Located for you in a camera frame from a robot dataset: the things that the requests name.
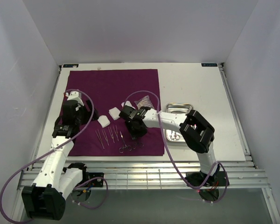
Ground right gauze pad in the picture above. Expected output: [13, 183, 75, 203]
[121, 101, 133, 107]

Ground blue label sticker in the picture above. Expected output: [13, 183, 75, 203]
[63, 64, 79, 68]
[201, 63, 218, 67]

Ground purple cloth mat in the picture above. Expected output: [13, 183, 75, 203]
[66, 69, 164, 156]

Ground left blue label sticker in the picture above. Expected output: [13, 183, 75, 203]
[63, 64, 79, 68]

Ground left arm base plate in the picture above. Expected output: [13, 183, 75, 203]
[82, 172, 105, 188]

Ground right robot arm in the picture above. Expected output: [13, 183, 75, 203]
[119, 105, 220, 182]

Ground middle gauze pad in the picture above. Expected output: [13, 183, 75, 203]
[109, 107, 120, 120]

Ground stainless steel tray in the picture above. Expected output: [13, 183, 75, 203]
[166, 103, 194, 143]

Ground left gauze pad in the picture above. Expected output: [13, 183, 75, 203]
[98, 115, 110, 128]

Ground clear plastic packet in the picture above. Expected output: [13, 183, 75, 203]
[134, 95, 154, 109]

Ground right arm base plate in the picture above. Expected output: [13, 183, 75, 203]
[185, 171, 230, 187]

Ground steel forceps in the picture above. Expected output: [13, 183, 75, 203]
[119, 131, 132, 154]
[132, 141, 144, 149]

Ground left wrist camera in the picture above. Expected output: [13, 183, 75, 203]
[65, 91, 82, 102]

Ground right blue label sticker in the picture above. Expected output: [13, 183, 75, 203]
[201, 63, 218, 67]

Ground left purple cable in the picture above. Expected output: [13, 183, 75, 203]
[0, 89, 109, 222]

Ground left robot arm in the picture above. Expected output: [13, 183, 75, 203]
[21, 97, 98, 220]

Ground gauze pad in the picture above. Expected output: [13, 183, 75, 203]
[109, 107, 120, 120]
[121, 101, 133, 107]
[98, 115, 110, 128]

